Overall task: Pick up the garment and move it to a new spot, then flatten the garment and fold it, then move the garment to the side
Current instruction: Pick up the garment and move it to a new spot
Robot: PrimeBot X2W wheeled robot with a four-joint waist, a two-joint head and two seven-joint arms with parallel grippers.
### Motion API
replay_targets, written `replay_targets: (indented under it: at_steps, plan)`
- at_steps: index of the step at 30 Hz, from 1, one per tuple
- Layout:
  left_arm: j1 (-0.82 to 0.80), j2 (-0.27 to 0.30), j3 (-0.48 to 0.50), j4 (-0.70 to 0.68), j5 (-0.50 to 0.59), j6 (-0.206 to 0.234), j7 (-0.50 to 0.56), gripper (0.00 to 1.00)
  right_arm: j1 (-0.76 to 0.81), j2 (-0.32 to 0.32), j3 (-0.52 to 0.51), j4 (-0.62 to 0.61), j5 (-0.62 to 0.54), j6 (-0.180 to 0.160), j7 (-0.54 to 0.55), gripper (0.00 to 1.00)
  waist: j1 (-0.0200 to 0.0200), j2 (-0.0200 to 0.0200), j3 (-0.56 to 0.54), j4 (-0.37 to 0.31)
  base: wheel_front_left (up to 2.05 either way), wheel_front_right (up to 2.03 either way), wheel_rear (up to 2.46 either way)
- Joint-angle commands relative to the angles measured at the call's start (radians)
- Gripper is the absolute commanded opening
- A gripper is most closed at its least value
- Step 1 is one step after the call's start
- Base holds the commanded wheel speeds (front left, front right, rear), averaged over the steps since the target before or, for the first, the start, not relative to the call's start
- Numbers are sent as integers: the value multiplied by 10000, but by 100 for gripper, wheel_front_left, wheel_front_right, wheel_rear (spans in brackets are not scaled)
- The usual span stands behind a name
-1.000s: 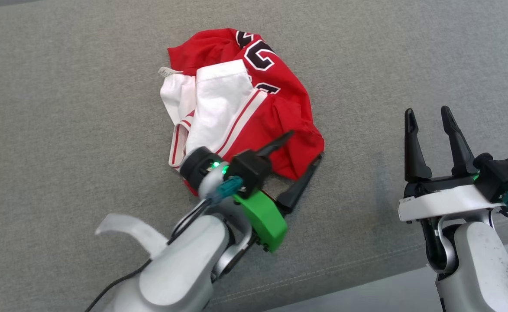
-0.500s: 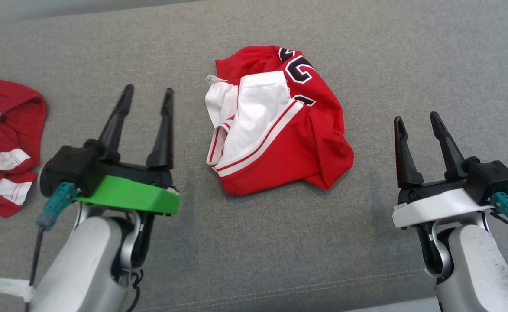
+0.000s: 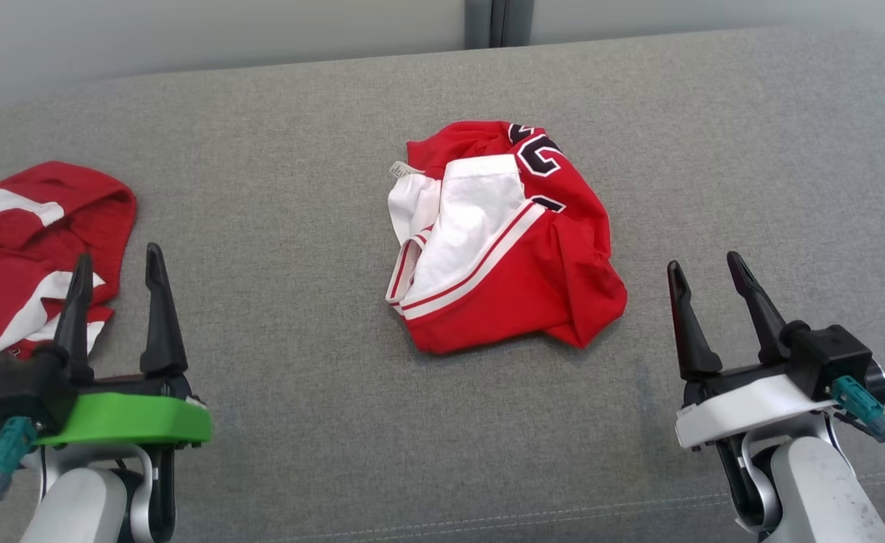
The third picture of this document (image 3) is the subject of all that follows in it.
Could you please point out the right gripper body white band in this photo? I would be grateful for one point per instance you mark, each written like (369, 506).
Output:
(751, 411)

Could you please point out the red jersey with black number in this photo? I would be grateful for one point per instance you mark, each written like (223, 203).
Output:
(548, 279)

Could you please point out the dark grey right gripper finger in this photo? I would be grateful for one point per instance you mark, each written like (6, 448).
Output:
(691, 332)
(759, 309)

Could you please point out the red shorts with white stripes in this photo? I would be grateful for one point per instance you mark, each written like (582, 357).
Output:
(4, 249)

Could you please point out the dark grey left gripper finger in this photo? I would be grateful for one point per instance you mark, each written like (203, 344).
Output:
(74, 317)
(161, 324)

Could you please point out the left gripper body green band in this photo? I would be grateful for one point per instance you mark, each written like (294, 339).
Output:
(125, 422)

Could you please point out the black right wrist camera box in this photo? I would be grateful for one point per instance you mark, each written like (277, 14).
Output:
(831, 358)

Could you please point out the grey partition post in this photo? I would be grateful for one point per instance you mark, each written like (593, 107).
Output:
(499, 23)

